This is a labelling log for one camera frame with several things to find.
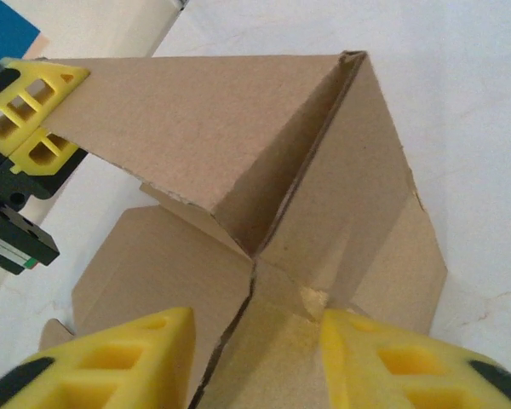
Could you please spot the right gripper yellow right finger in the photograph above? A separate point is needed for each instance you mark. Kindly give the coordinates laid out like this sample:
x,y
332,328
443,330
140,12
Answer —
x,y
409,375

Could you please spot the brown cardboard paper box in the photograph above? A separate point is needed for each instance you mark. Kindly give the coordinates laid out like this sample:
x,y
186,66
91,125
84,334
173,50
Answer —
x,y
196,128

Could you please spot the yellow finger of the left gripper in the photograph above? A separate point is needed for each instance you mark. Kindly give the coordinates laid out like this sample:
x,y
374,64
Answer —
x,y
13,185
38,70

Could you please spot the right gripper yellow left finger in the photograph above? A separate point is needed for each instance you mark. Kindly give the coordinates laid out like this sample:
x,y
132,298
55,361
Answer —
x,y
110,366

